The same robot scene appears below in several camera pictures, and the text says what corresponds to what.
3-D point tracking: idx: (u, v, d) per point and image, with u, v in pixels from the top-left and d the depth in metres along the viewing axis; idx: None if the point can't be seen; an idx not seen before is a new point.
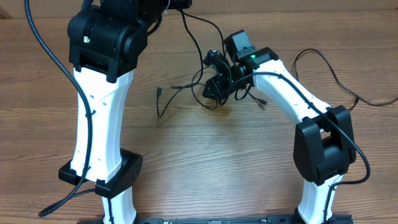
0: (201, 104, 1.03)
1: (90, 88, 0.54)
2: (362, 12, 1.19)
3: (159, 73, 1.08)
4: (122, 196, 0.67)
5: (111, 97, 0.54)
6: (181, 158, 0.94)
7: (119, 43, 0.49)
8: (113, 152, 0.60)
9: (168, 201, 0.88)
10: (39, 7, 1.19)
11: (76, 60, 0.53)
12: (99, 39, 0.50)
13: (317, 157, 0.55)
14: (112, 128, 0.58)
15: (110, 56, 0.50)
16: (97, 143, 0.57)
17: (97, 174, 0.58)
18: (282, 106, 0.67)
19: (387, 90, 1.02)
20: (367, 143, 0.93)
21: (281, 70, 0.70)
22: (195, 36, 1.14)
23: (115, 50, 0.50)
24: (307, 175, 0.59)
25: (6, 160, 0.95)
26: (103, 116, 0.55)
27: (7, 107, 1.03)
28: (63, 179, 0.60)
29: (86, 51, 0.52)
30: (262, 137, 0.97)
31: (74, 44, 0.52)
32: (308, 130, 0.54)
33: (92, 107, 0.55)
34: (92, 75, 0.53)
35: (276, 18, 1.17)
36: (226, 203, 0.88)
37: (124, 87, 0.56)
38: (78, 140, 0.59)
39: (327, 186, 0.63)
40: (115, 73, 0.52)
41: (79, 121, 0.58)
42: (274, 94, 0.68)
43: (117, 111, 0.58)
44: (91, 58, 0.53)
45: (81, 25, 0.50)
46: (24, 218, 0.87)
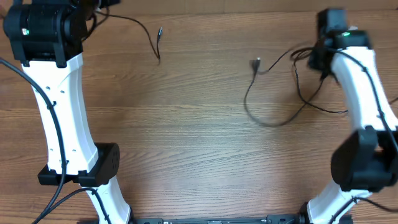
0: (200, 104, 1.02)
1: (44, 79, 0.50)
2: (362, 12, 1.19)
3: (159, 74, 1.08)
4: (109, 192, 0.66)
5: (68, 81, 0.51)
6: (181, 158, 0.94)
7: (59, 27, 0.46)
8: (85, 139, 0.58)
9: (167, 201, 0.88)
10: None
11: (22, 56, 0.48)
12: (37, 27, 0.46)
13: (357, 166, 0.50)
14: (77, 115, 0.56)
15: (53, 42, 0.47)
16: (66, 134, 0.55)
17: (78, 166, 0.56)
18: (349, 98, 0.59)
19: (387, 89, 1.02)
20: None
21: (370, 61, 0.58)
22: (195, 37, 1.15)
23: (56, 34, 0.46)
24: (339, 174, 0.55)
25: (7, 159, 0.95)
26: (65, 104, 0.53)
27: (7, 107, 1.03)
28: (45, 183, 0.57)
29: (29, 45, 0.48)
30: (262, 137, 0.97)
31: (13, 40, 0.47)
32: (365, 142, 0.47)
33: (51, 99, 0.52)
34: (44, 66, 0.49)
35: (276, 18, 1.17)
36: (226, 203, 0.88)
37: (77, 70, 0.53)
38: (47, 138, 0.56)
39: (349, 195, 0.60)
40: (64, 58, 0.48)
41: (42, 118, 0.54)
42: (346, 81, 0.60)
43: (78, 96, 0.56)
44: (36, 50, 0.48)
45: (14, 18, 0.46)
46: (24, 218, 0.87)
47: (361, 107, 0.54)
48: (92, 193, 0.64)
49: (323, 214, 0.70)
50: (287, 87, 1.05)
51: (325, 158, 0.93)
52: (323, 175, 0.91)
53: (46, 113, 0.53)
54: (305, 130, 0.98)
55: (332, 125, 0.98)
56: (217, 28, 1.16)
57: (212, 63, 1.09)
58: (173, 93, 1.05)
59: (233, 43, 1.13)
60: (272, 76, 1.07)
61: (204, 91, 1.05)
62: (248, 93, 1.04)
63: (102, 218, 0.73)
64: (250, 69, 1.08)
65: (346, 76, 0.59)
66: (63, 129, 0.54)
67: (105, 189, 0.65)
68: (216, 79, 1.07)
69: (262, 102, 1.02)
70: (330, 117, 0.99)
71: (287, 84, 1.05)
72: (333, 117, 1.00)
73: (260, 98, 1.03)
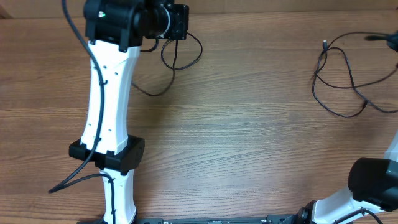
0: (200, 104, 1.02)
1: (104, 58, 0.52)
2: (362, 12, 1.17)
3: (159, 73, 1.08)
4: (124, 185, 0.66)
5: (123, 65, 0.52)
6: (181, 158, 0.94)
7: (130, 17, 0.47)
8: (122, 124, 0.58)
9: (168, 201, 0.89)
10: (34, 7, 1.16)
11: (91, 34, 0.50)
12: (112, 14, 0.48)
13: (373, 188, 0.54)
14: (123, 100, 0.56)
15: (122, 28, 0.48)
16: (108, 114, 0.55)
17: (108, 145, 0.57)
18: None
19: (387, 90, 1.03)
20: (366, 144, 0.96)
21: None
22: (194, 37, 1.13)
23: (127, 22, 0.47)
24: (354, 183, 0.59)
25: (7, 160, 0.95)
26: (115, 85, 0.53)
27: (7, 107, 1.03)
28: (73, 156, 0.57)
29: (101, 26, 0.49)
30: (262, 137, 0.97)
31: (88, 18, 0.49)
32: (392, 173, 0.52)
33: (105, 77, 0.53)
34: (108, 46, 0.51)
35: (276, 18, 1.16)
36: (226, 203, 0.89)
37: (134, 58, 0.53)
38: (89, 113, 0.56)
39: (359, 206, 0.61)
40: (126, 45, 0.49)
41: (91, 93, 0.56)
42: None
43: (128, 83, 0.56)
44: (105, 32, 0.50)
45: (95, 1, 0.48)
46: (25, 218, 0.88)
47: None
48: (109, 181, 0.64)
49: (326, 216, 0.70)
50: (287, 87, 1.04)
51: (325, 158, 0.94)
52: (323, 175, 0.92)
53: (97, 89, 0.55)
54: (305, 130, 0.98)
55: (331, 125, 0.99)
56: (217, 28, 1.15)
57: (212, 63, 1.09)
58: (173, 92, 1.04)
59: (233, 43, 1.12)
60: (272, 76, 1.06)
61: (204, 91, 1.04)
62: (249, 93, 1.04)
63: (107, 212, 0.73)
64: (250, 69, 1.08)
65: None
66: (106, 108, 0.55)
67: (122, 181, 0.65)
68: (216, 79, 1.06)
69: (263, 102, 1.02)
70: (329, 118, 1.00)
71: (287, 84, 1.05)
72: (333, 116, 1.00)
73: (262, 96, 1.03)
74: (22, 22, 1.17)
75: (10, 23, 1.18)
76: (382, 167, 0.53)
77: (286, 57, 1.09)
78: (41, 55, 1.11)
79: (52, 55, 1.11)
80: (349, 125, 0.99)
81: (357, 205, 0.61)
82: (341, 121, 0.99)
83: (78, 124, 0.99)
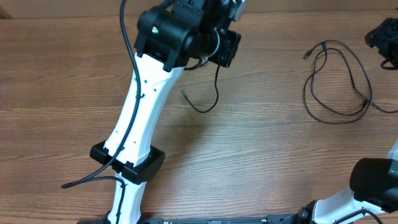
0: (202, 104, 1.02)
1: (146, 72, 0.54)
2: (362, 12, 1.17)
3: None
4: (135, 192, 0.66)
5: (161, 84, 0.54)
6: (181, 158, 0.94)
7: (183, 40, 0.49)
8: (147, 139, 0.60)
9: (168, 202, 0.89)
10: (34, 7, 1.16)
11: (141, 46, 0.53)
12: (167, 32, 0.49)
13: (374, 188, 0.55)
14: (154, 116, 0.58)
15: (171, 48, 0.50)
16: (137, 126, 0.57)
17: (129, 156, 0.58)
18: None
19: (387, 90, 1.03)
20: (366, 143, 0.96)
21: None
22: None
23: (178, 43, 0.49)
24: (354, 183, 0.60)
25: (6, 160, 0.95)
26: (151, 101, 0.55)
27: (7, 107, 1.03)
28: (94, 157, 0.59)
29: (152, 40, 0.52)
30: (262, 137, 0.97)
31: (141, 30, 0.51)
32: (395, 172, 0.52)
33: (142, 91, 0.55)
34: (153, 63, 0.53)
35: (276, 18, 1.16)
36: (226, 203, 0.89)
37: (175, 79, 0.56)
38: (119, 121, 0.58)
39: (360, 206, 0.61)
40: (172, 65, 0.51)
41: (126, 102, 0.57)
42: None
43: (161, 101, 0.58)
44: (154, 47, 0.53)
45: (153, 16, 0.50)
46: (25, 218, 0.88)
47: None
48: (121, 185, 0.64)
49: (326, 216, 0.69)
50: (287, 87, 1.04)
51: (325, 157, 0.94)
52: (323, 175, 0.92)
53: (132, 100, 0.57)
54: (305, 130, 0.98)
55: (331, 125, 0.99)
56: None
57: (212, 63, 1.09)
58: (173, 92, 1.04)
59: None
60: (272, 76, 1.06)
61: (204, 91, 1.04)
62: (249, 93, 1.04)
63: (112, 213, 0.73)
64: (251, 69, 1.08)
65: None
66: (137, 121, 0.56)
67: (133, 188, 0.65)
68: (216, 79, 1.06)
69: (263, 102, 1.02)
70: (330, 118, 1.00)
71: (287, 84, 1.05)
72: (333, 116, 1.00)
73: (261, 95, 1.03)
74: (22, 23, 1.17)
75: (10, 23, 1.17)
76: (383, 166, 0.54)
77: (285, 57, 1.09)
78: (41, 55, 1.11)
79: (52, 55, 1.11)
80: (349, 125, 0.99)
81: (359, 205, 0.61)
82: (341, 121, 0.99)
83: (78, 124, 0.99)
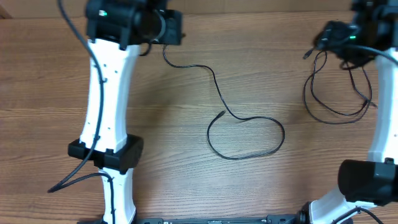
0: (201, 104, 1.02)
1: (103, 56, 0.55)
2: None
3: (159, 74, 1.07)
4: (124, 184, 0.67)
5: (122, 64, 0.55)
6: (181, 158, 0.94)
7: (131, 15, 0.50)
8: (120, 122, 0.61)
9: (168, 201, 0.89)
10: (34, 7, 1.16)
11: (92, 33, 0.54)
12: (113, 14, 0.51)
13: (364, 189, 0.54)
14: (122, 98, 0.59)
15: (122, 27, 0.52)
16: (107, 111, 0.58)
17: (106, 143, 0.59)
18: (381, 107, 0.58)
19: None
20: (366, 144, 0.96)
21: None
22: (195, 37, 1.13)
23: (127, 20, 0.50)
24: (344, 185, 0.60)
25: (6, 160, 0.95)
26: (114, 83, 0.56)
27: (7, 107, 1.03)
28: (73, 155, 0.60)
29: (101, 24, 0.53)
30: (262, 137, 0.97)
31: (89, 17, 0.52)
32: (380, 175, 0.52)
33: (104, 76, 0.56)
34: (108, 46, 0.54)
35: (276, 18, 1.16)
36: (226, 203, 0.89)
37: (133, 58, 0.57)
38: (87, 112, 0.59)
39: (354, 205, 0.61)
40: (126, 43, 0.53)
41: (91, 91, 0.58)
42: (384, 89, 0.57)
43: (126, 83, 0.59)
44: (106, 32, 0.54)
45: (97, 2, 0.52)
46: (25, 218, 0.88)
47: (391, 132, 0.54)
48: (108, 180, 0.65)
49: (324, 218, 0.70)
50: (287, 87, 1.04)
51: (325, 158, 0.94)
52: (323, 175, 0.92)
53: (96, 88, 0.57)
54: (305, 130, 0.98)
55: (331, 125, 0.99)
56: (217, 28, 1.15)
57: (212, 63, 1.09)
58: (173, 93, 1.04)
59: (233, 43, 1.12)
60: (272, 76, 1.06)
61: (204, 91, 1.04)
62: (249, 93, 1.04)
63: (107, 212, 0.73)
64: (250, 69, 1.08)
65: (387, 88, 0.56)
66: (106, 106, 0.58)
67: (120, 180, 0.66)
68: (216, 79, 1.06)
69: (263, 103, 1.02)
70: (330, 118, 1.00)
71: (287, 84, 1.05)
72: (333, 116, 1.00)
73: (262, 96, 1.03)
74: (22, 23, 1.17)
75: (10, 23, 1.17)
76: (368, 168, 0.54)
77: (285, 57, 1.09)
78: (41, 55, 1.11)
79: (52, 55, 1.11)
80: (349, 125, 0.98)
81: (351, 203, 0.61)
82: (340, 121, 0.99)
83: (78, 124, 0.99)
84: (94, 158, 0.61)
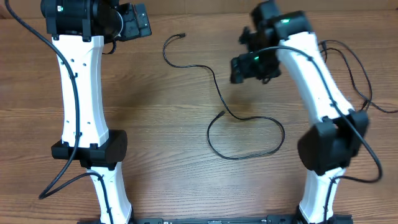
0: (200, 104, 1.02)
1: (70, 52, 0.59)
2: (362, 12, 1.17)
3: (159, 74, 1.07)
4: (115, 180, 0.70)
5: (89, 55, 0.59)
6: (181, 158, 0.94)
7: (89, 7, 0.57)
8: (99, 117, 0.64)
9: (168, 201, 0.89)
10: (35, 7, 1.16)
11: (53, 30, 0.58)
12: (71, 8, 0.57)
13: (323, 154, 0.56)
14: (96, 90, 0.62)
15: (82, 18, 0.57)
16: (84, 106, 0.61)
17: (89, 138, 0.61)
18: (302, 91, 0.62)
19: (387, 90, 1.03)
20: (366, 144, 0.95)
21: (313, 48, 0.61)
22: (195, 37, 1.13)
23: (87, 11, 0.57)
24: (306, 162, 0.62)
25: (7, 160, 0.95)
26: (85, 76, 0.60)
27: (7, 107, 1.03)
28: (56, 157, 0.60)
29: (61, 20, 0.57)
30: (262, 137, 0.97)
31: (48, 16, 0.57)
32: (326, 132, 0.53)
33: (74, 70, 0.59)
34: (72, 40, 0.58)
35: None
36: (226, 203, 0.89)
37: (99, 50, 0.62)
38: (65, 111, 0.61)
39: (328, 178, 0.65)
40: (89, 33, 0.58)
41: (64, 90, 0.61)
42: (295, 73, 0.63)
43: (97, 77, 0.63)
44: (66, 27, 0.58)
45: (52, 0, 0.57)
46: (25, 218, 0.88)
47: (314, 98, 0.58)
48: (98, 178, 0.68)
49: (314, 209, 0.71)
50: (287, 87, 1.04)
51: None
52: None
53: (68, 85, 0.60)
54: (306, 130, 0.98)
55: None
56: (217, 28, 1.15)
57: (212, 63, 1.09)
58: (173, 93, 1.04)
59: (233, 43, 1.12)
60: None
61: (204, 91, 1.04)
62: (248, 93, 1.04)
63: (103, 211, 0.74)
64: None
65: (294, 66, 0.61)
66: (82, 100, 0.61)
67: (111, 177, 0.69)
68: (216, 79, 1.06)
69: (263, 102, 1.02)
70: None
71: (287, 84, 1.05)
72: None
73: (262, 96, 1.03)
74: None
75: (10, 23, 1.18)
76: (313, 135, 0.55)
77: None
78: (41, 55, 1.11)
79: (52, 55, 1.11)
80: None
81: (326, 178, 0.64)
82: None
83: None
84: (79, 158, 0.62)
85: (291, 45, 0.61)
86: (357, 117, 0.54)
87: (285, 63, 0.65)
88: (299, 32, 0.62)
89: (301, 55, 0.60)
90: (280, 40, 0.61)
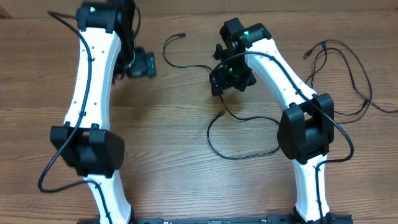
0: (200, 104, 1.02)
1: (92, 40, 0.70)
2: (362, 12, 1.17)
3: (159, 73, 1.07)
4: (112, 187, 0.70)
5: (108, 46, 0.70)
6: (181, 158, 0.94)
7: (116, 9, 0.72)
8: (104, 105, 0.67)
9: (168, 201, 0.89)
10: (35, 8, 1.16)
11: (82, 23, 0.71)
12: (102, 9, 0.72)
13: (298, 140, 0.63)
14: (107, 80, 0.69)
15: (109, 16, 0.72)
16: (94, 88, 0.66)
17: (92, 117, 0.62)
18: (272, 89, 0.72)
19: (387, 90, 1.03)
20: (367, 144, 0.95)
21: (273, 50, 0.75)
22: (195, 37, 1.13)
23: (114, 10, 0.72)
24: (289, 154, 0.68)
25: (6, 160, 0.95)
26: (101, 61, 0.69)
27: (7, 107, 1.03)
28: (55, 140, 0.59)
29: (90, 17, 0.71)
30: (262, 137, 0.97)
31: (81, 14, 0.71)
32: (293, 116, 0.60)
33: (93, 55, 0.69)
34: (96, 32, 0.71)
35: (276, 18, 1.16)
36: (226, 203, 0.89)
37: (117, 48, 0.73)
38: (74, 94, 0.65)
39: (313, 167, 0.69)
40: (112, 27, 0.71)
41: (78, 74, 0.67)
42: (263, 74, 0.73)
43: (111, 71, 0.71)
44: (92, 23, 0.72)
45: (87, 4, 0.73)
46: (24, 218, 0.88)
47: (281, 89, 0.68)
48: (96, 186, 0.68)
49: (308, 205, 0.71)
50: None
51: None
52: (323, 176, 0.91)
53: (84, 68, 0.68)
54: None
55: None
56: (217, 28, 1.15)
57: (212, 63, 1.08)
58: (173, 93, 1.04)
59: None
60: None
61: (204, 91, 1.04)
62: (248, 93, 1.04)
63: (102, 216, 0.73)
64: None
65: (262, 68, 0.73)
66: (94, 83, 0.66)
67: (109, 183, 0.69)
68: None
69: (263, 102, 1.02)
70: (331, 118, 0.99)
71: None
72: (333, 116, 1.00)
73: (262, 96, 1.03)
74: (22, 22, 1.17)
75: (10, 23, 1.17)
76: (285, 121, 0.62)
77: (286, 56, 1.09)
78: (41, 55, 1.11)
79: (52, 55, 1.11)
80: (350, 125, 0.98)
81: (310, 167, 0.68)
82: (341, 121, 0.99)
83: None
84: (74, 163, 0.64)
85: (255, 50, 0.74)
86: (319, 98, 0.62)
87: (255, 69, 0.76)
88: (259, 41, 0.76)
89: (264, 56, 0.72)
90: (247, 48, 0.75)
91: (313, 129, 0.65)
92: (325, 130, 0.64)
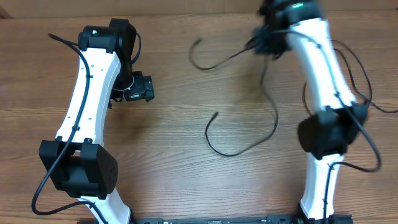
0: (201, 104, 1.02)
1: (92, 58, 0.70)
2: (362, 12, 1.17)
3: (159, 73, 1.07)
4: (107, 203, 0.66)
5: (108, 65, 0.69)
6: (181, 158, 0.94)
7: (118, 32, 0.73)
8: (99, 122, 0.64)
9: (168, 201, 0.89)
10: (35, 8, 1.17)
11: (83, 45, 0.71)
12: (104, 31, 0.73)
13: (321, 141, 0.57)
14: (103, 98, 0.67)
15: (111, 38, 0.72)
16: (90, 104, 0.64)
17: (86, 133, 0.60)
18: (308, 74, 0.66)
19: (387, 90, 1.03)
20: (367, 143, 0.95)
21: (323, 37, 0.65)
22: (196, 37, 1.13)
23: (115, 33, 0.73)
24: (306, 144, 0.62)
25: (6, 160, 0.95)
26: (99, 78, 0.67)
27: (7, 107, 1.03)
28: (45, 156, 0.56)
29: (91, 40, 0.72)
30: (263, 137, 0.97)
31: (84, 37, 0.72)
32: (324, 121, 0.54)
33: (91, 73, 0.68)
34: (97, 51, 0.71)
35: None
36: (226, 203, 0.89)
37: (115, 68, 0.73)
38: (69, 109, 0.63)
39: (326, 165, 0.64)
40: (113, 46, 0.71)
41: (75, 90, 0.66)
42: (303, 58, 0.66)
43: (107, 90, 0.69)
44: (94, 45, 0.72)
45: (89, 28, 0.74)
46: (24, 218, 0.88)
47: (319, 81, 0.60)
48: (91, 205, 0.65)
49: (314, 203, 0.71)
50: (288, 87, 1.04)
51: None
52: None
53: (82, 85, 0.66)
54: None
55: None
56: (217, 28, 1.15)
57: (212, 63, 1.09)
58: (173, 93, 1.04)
59: (233, 43, 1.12)
60: (272, 76, 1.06)
61: (204, 91, 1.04)
62: (249, 93, 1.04)
63: None
64: (251, 69, 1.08)
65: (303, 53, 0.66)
66: (90, 98, 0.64)
67: (102, 202, 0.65)
68: (216, 79, 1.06)
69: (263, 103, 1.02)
70: None
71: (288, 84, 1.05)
72: None
73: (264, 98, 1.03)
74: (22, 23, 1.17)
75: (10, 23, 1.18)
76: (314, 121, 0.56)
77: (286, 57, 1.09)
78: (41, 55, 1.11)
79: (53, 55, 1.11)
80: None
81: (324, 163, 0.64)
82: None
83: None
84: (63, 187, 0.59)
85: (301, 30, 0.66)
86: (356, 107, 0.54)
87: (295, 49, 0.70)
88: (310, 19, 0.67)
89: (311, 42, 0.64)
90: (291, 27, 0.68)
91: (337, 128, 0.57)
92: (350, 134, 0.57)
